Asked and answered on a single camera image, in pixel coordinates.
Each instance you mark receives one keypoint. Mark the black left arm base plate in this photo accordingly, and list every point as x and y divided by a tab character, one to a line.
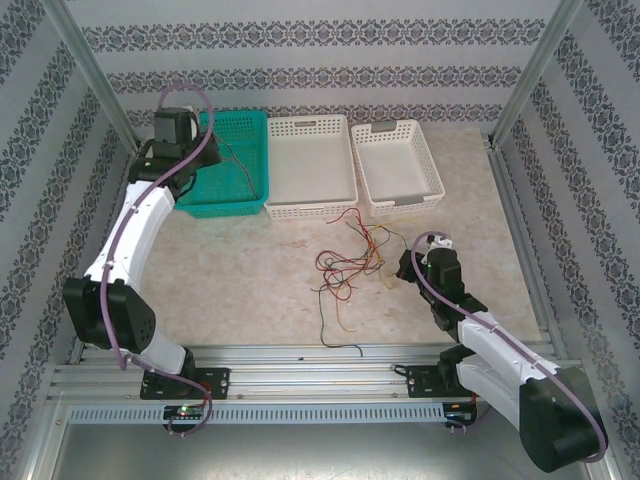
220	382

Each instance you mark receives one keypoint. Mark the grey metal sheet panel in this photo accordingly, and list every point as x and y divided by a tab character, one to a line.
320	450

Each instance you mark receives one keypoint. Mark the circuit board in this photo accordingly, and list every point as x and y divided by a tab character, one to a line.
185	411
457	414

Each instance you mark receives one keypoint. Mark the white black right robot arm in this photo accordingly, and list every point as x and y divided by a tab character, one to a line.
500	340

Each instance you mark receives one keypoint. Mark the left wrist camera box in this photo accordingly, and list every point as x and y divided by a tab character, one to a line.
170	125

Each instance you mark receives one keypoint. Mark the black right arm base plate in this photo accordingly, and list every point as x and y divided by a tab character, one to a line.
417	382

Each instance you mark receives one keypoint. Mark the teal plastic basket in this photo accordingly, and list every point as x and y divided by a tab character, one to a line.
250	125

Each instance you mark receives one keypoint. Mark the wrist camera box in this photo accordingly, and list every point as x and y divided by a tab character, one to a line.
170	125
442	242

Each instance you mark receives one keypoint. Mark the right circuit board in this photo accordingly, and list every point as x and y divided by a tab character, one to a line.
457	414

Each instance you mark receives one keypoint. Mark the aluminium mounting rail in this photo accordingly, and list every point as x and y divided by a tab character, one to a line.
310	380

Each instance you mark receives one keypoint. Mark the left circuit board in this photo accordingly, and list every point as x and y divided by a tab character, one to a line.
185	411

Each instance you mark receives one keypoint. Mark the aluminium side rail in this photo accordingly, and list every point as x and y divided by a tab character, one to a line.
507	175
81	356

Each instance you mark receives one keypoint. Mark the large white plastic basket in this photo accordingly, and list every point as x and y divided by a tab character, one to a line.
310	165

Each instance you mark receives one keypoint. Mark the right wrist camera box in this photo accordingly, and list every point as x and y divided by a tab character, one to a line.
442	242

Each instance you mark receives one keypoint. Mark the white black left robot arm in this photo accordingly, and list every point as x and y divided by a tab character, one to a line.
135	235

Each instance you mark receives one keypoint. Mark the aluminium frame post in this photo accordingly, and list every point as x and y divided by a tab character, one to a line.
540	75
97	75

